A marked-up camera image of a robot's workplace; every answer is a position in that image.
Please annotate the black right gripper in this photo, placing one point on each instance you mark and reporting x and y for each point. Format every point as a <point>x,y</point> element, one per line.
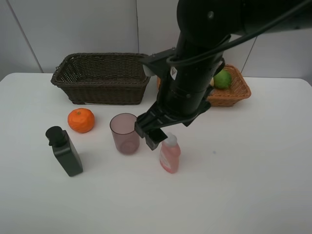
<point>181,98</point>

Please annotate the purple translucent plastic cup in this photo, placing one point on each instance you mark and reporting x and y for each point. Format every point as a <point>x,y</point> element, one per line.
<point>126,139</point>

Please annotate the pink lotion bottle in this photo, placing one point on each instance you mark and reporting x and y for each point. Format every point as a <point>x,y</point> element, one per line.
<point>169,154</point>

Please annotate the green lime fruit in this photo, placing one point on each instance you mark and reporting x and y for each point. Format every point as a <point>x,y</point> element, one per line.
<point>222,80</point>

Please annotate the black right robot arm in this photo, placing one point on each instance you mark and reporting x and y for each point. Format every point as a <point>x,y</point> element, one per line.
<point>207,29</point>

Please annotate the orange mandarin fruit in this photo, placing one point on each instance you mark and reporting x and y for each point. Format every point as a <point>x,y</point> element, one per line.
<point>81,120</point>

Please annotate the dark brown wicker basket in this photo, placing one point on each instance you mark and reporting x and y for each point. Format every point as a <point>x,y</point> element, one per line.
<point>102,78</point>

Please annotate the black pump bottle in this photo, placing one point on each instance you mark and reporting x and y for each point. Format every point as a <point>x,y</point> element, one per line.
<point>64,151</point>

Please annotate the orange wicker basket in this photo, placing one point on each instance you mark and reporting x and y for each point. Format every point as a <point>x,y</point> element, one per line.
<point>238,90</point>

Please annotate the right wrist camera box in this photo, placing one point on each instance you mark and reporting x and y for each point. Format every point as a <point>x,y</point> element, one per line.
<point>156,64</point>

